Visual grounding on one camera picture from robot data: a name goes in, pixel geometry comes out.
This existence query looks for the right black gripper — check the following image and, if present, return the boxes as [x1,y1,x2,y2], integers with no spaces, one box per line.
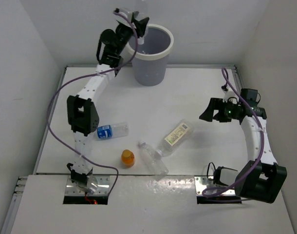
[200,97,239,123]

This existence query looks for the clear bottle cream label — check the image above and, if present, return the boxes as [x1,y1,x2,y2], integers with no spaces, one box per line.
[156,119,194,157]

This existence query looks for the blue label Pocari bottle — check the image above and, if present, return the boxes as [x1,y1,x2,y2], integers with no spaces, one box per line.
[94,122,129,140]

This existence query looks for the clear bottle blue-white cap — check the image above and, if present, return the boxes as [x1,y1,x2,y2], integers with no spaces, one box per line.
[135,0,149,45]

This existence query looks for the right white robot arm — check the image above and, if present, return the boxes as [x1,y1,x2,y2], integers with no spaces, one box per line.
[199,88,287,203]

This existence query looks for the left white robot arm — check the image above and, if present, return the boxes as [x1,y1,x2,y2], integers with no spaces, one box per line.
[67,20,134,193]

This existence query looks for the grey plastic waste bin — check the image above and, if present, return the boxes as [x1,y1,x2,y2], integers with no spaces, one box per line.
[131,23,174,86]

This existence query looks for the clear ribbed unlabelled bottle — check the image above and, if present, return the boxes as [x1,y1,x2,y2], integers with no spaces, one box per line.
[138,141,168,177]

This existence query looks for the small orange bottle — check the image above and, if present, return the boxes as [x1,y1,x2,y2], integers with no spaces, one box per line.
[121,150,135,168]

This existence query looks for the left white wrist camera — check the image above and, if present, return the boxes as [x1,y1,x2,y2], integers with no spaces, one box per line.
[113,8,139,25]

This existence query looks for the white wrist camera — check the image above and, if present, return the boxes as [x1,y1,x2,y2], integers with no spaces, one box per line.
[221,85,237,102]
[113,8,139,25]

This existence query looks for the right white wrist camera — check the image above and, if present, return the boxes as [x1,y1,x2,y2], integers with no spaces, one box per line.
[221,85,237,102]

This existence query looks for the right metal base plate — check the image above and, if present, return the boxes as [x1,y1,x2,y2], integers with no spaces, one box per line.
[194,176,235,196]

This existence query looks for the metal base plate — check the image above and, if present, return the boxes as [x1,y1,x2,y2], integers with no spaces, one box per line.
[194,176,235,196]
[64,175,110,196]

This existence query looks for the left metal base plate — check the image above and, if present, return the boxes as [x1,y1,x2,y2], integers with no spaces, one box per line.
[64,175,110,196]

